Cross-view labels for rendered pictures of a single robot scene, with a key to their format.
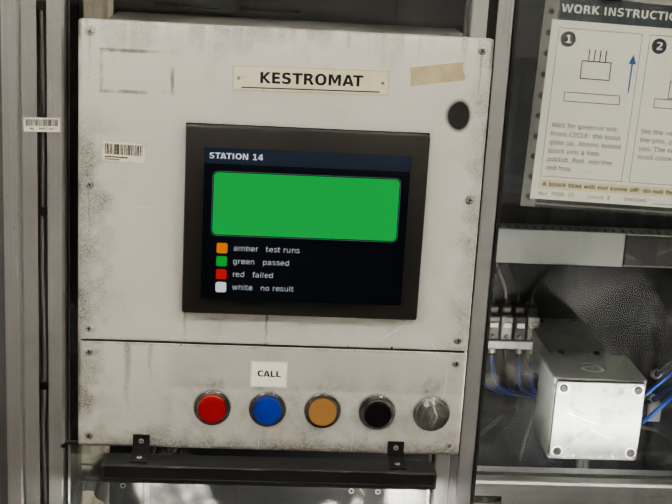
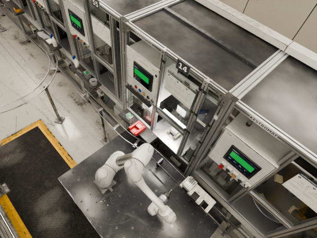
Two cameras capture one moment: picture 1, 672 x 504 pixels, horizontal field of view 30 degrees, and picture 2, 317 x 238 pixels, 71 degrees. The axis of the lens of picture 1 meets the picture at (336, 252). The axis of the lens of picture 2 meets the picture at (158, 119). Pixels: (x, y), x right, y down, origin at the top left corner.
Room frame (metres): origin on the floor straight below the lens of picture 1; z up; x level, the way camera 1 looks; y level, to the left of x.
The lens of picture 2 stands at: (0.30, -1.10, 3.06)
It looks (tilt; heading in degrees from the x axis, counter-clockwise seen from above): 54 degrees down; 41
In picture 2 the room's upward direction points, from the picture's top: 10 degrees clockwise
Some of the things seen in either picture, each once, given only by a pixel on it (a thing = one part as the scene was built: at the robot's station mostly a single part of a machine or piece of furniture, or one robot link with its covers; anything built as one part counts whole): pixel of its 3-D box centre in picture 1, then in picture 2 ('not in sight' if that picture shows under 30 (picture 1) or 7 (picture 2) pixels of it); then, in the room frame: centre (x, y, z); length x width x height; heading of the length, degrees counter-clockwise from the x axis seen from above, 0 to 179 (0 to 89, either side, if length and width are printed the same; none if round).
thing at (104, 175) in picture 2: not in sight; (104, 175); (0.60, -0.25, 0.85); 0.18 x 0.16 x 0.22; 19
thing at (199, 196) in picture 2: not in sight; (196, 194); (1.22, -0.98, 0.84); 0.36 x 0.14 x 0.10; 94
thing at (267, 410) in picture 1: (267, 408); not in sight; (1.27, 0.06, 1.42); 0.03 x 0.02 x 0.03; 94
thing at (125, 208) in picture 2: not in sight; (141, 197); (0.80, -0.62, 0.66); 1.50 x 1.06 x 0.04; 94
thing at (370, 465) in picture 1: (270, 461); (138, 95); (1.25, 0.06, 1.37); 0.36 x 0.04 x 0.04; 94
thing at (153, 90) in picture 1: (277, 222); (150, 72); (1.39, 0.07, 1.60); 0.42 x 0.29 x 0.46; 94
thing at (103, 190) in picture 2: not in sight; (105, 182); (0.59, -0.27, 0.71); 0.22 x 0.18 x 0.06; 94
